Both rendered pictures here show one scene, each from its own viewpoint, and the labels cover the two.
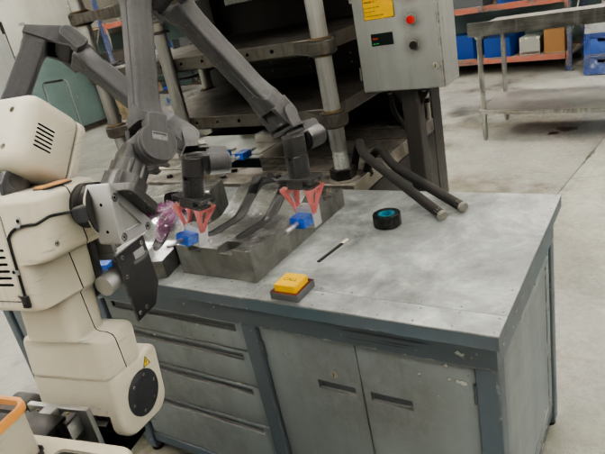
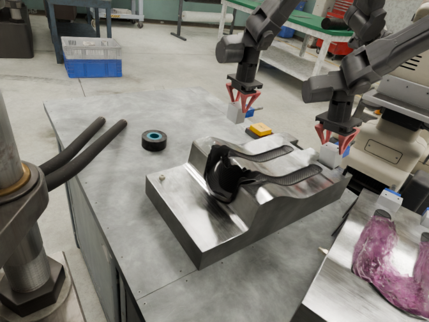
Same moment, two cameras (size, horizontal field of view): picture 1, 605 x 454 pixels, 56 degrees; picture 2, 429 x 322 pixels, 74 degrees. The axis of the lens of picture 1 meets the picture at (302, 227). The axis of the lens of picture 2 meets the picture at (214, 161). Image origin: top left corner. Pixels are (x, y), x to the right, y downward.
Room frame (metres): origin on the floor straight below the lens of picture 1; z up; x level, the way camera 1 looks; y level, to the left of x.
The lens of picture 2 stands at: (2.22, 0.13, 1.31)
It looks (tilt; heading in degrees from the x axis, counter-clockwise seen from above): 34 degrees down; 193
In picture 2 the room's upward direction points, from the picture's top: 11 degrees clockwise
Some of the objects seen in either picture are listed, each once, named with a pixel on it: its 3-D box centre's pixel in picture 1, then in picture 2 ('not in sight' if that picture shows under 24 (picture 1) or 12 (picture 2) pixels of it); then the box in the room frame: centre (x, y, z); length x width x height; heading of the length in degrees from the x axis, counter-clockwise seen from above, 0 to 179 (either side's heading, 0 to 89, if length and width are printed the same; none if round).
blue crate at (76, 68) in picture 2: not in sight; (92, 63); (-0.69, -2.26, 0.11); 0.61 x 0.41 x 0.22; 137
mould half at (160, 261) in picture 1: (161, 225); (398, 271); (1.73, 0.44, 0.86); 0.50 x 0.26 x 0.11; 161
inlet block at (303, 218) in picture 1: (299, 222); (247, 110); (1.33, 0.01, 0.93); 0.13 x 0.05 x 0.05; 144
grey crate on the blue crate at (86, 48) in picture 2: not in sight; (91, 48); (-0.69, -2.25, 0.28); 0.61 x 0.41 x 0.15; 137
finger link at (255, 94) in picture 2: (299, 195); (244, 97); (1.37, -0.01, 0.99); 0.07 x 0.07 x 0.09; 53
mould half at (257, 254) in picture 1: (265, 216); (255, 177); (1.59, 0.10, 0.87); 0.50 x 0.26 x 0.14; 144
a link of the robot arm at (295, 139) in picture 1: (295, 144); (248, 52); (1.38, -0.03, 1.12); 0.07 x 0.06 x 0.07; 137
